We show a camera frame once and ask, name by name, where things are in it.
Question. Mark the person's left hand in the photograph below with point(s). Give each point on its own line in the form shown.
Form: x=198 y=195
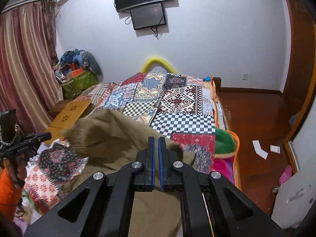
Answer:
x=21 y=167

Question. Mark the pink slipper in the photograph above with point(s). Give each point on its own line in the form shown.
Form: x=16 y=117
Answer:
x=285 y=174

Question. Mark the patchwork printed blanket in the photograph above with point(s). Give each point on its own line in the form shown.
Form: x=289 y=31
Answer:
x=182 y=108

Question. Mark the pile of colourful bags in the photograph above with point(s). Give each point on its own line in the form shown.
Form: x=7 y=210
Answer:
x=72 y=61

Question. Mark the green storage bag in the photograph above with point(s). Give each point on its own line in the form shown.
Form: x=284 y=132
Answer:
x=79 y=84

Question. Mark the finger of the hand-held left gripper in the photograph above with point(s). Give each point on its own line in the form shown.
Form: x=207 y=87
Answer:
x=42 y=136

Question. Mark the white cabinet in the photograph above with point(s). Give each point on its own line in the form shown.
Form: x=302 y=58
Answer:
x=296 y=190

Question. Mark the small blue toy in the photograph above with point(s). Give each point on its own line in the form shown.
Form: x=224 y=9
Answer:
x=207 y=79

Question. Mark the green and pink fleece blanket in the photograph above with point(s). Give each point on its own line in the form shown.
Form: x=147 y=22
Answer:
x=224 y=145

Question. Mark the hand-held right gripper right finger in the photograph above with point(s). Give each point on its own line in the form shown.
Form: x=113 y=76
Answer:
x=161 y=160

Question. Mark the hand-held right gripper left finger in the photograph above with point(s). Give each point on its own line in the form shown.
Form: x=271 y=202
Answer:
x=153 y=160

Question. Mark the small black wall monitor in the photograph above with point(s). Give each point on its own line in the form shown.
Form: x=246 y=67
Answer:
x=148 y=16

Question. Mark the wooden door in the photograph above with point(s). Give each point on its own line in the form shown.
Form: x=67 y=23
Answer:
x=300 y=54

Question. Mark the small white paper piece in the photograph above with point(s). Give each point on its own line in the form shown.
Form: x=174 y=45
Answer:
x=274 y=148

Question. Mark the wooden folding board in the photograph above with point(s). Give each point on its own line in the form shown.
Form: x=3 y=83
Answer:
x=69 y=113

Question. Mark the khaki pants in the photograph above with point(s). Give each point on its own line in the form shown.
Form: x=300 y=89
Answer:
x=118 y=138

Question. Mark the pink striped curtain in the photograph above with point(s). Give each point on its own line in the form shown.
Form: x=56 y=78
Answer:
x=22 y=66

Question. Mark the white wall socket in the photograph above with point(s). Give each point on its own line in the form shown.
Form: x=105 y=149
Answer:
x=245 y=76

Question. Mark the person's left forearm orange sleeve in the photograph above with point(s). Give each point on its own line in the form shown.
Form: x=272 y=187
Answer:
x=8 y=195

